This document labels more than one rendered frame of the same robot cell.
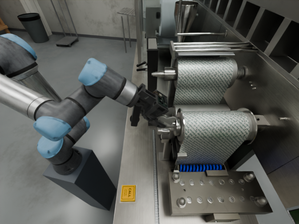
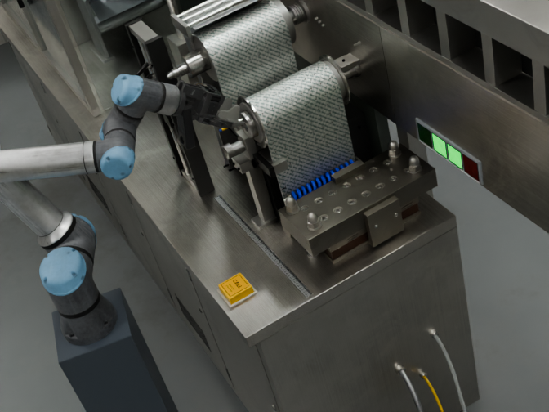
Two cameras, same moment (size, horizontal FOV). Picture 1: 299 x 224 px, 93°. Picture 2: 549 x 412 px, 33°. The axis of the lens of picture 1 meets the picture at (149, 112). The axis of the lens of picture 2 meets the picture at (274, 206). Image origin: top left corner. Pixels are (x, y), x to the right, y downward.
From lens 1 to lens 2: 189 cm
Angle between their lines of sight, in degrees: 16
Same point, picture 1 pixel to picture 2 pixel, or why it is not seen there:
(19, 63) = not seen: outside the picture
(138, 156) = (217, 245)
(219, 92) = (284, 54)
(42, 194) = not seen: outside the picture
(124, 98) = (171, 101)
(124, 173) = (211, 276)
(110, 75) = (148, 82)
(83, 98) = (125, 124)
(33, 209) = not seen: outside the picture
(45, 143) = (58, 268)
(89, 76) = (132, 90)
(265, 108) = (345, 42)
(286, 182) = (403, 112)
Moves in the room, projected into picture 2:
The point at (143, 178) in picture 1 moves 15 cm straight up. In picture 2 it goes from (249, 263) to (235, 223)
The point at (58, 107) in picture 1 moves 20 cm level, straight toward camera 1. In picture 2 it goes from (113, 139) to (190, 141)
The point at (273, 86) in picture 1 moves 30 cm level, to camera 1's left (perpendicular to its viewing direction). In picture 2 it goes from (333, 12) to (235, 60)
